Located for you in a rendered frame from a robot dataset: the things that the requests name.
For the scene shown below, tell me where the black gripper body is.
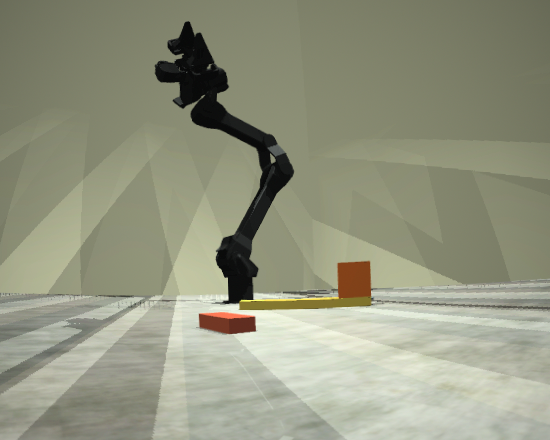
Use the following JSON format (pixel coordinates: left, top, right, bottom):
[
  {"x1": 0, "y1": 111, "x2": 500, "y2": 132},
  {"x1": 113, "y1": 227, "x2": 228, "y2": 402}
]
[{"x1": 167, "y1": 38, "x2": 219, "y2": 88}]

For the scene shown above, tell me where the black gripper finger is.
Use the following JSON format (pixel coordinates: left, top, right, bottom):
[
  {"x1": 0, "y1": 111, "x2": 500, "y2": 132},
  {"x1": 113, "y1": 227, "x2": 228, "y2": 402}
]
[
  {"x1": 171, "y1": 21, "x2": 195, "y2": 48},
  {"x1": 186, "y1": 32, "x2": 214, "y2": 68}
]

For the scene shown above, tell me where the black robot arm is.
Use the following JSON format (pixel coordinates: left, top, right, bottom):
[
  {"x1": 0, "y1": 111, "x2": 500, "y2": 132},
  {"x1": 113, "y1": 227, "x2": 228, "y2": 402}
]
[{"x1": 155, "y1": 59, "x2": 294, "y2": 304}]

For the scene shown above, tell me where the orange-red rectangular block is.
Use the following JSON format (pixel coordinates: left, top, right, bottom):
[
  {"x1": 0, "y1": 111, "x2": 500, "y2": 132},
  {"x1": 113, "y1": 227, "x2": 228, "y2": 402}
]
[{"x1": 199, "y1": 312, "x2": 256, "y2": 334}]

